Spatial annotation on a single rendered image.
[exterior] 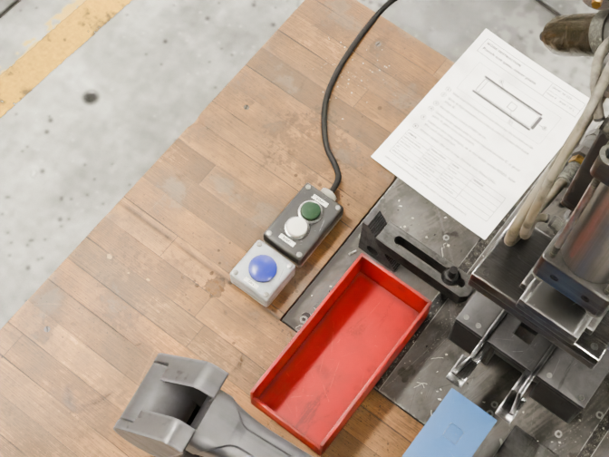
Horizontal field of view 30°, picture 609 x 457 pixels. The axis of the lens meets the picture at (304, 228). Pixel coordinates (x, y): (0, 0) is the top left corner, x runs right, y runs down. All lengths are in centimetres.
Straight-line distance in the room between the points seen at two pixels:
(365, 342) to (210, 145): 38
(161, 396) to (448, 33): 190
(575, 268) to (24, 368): 77
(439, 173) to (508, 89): 19
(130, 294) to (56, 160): 117
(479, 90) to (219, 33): 122
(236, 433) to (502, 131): 79
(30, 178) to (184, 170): 109
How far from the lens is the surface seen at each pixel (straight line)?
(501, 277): 139
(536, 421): 160
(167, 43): 288
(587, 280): 126
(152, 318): 161
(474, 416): 148
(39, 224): 269
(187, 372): 115
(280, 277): 159
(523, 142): 175
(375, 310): 160
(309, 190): 164
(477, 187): 170
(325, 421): 155
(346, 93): 176
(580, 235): 120
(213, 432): 113
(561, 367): 154
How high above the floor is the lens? 241
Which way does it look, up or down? 66 degrees down
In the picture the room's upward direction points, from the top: 4 degrees clockwise
